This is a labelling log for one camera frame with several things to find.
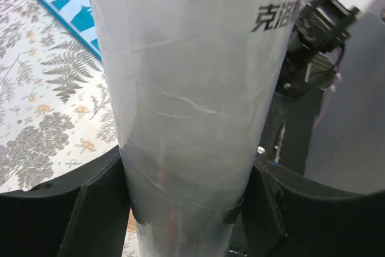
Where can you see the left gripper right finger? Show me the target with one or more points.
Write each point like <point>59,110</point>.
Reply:
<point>285,214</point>

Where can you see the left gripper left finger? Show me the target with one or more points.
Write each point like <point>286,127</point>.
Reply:
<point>82,213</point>

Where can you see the white shuttlecock tube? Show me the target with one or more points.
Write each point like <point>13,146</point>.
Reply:
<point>190,83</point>

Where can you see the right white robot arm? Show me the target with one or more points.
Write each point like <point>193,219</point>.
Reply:
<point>320,26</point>

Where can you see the floral tablecloth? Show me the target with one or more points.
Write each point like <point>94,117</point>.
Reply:
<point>55,108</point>

